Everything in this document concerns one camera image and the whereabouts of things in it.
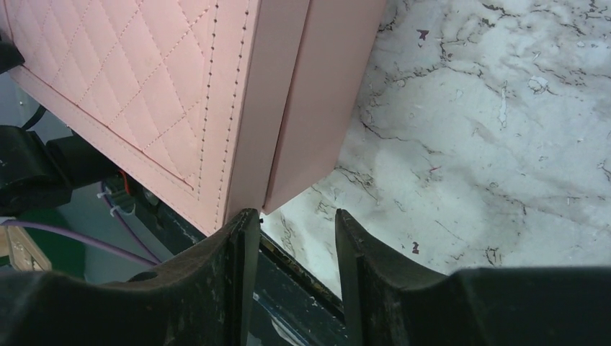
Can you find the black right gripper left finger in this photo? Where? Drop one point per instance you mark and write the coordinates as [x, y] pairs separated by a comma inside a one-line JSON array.
[[202, 296]]

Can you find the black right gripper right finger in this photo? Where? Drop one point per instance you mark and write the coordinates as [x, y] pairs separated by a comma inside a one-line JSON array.
[[389, 299]]

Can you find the pink jewelry box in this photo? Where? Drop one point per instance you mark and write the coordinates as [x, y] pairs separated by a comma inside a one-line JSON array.
[[213, 106]]

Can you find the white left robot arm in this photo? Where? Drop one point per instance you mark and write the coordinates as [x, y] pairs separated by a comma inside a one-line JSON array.
[[37, 175]]

